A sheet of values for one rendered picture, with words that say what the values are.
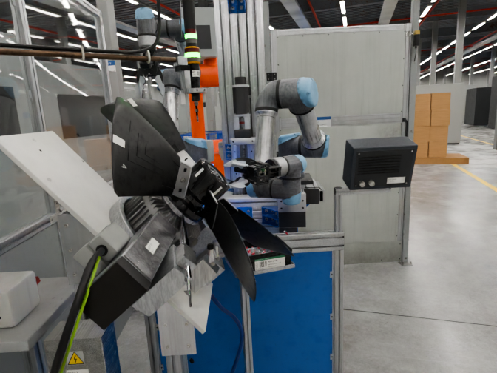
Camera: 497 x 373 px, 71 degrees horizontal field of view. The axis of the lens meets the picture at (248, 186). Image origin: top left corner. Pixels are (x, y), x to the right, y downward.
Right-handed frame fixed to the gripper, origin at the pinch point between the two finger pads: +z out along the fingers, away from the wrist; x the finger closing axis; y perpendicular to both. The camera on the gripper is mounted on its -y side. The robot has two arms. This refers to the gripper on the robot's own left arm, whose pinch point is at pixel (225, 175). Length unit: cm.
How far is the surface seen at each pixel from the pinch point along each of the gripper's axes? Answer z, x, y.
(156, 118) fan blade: 20.9, -19.8, -6.5
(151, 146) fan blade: 34.2, -16.4, 19.9
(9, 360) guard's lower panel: 68, 62, -31
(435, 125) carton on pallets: -764, 58, -264
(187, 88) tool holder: 14.6, -28.7, 2.2
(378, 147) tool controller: -59, -7, 21
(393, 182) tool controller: -68, 8, 24
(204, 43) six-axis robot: -201, -79, -336
